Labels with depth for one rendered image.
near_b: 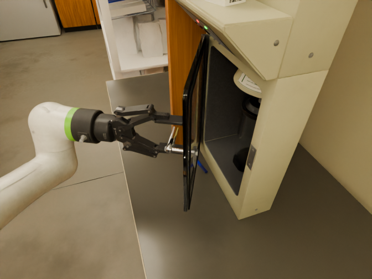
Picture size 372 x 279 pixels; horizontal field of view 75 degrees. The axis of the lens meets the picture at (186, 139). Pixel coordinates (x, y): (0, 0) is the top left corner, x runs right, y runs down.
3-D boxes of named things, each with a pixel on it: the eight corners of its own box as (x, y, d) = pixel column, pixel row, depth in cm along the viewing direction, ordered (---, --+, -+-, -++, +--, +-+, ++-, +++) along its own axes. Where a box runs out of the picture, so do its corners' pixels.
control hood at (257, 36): (206, 23, 65) (208, -21, 58) (278, 79, 42) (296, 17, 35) (164, 28, 62) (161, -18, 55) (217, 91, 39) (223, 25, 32)
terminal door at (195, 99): (200, 143, 92) (205, 33, 65) (186, 214, 69) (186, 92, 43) (197, 142, 92) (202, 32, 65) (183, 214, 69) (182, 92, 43)
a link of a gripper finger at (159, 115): (149, 114, 61) (148, 104, 59) (169, 116, 60) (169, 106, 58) (148, 118, 60) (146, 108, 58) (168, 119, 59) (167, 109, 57)
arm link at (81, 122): (84, 99, 67) (93, 125, 73) (62, 126, 59) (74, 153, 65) (106, 101, 66) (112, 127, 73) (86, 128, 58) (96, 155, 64)
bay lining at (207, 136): (262, 127, 95) (287, 32, 71) (306, 176, 76) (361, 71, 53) (203, 140, 89) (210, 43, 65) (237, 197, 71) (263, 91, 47)
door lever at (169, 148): (191, 133, 66) (191, 125, 64) (185, 159, 59) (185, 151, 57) (172, 131, 66) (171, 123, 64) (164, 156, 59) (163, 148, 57)
